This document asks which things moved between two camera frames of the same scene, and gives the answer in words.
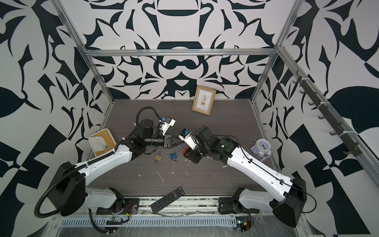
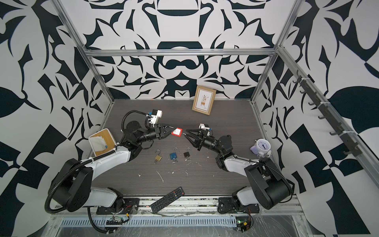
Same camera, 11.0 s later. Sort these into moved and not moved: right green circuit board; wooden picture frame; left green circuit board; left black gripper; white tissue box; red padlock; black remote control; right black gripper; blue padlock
Moved: left black gripper; red padlock; right black gripper
Not moved: wooden picture frame; white tissue box; blue padlock; right green circuit board; left green circuit board; black remote control
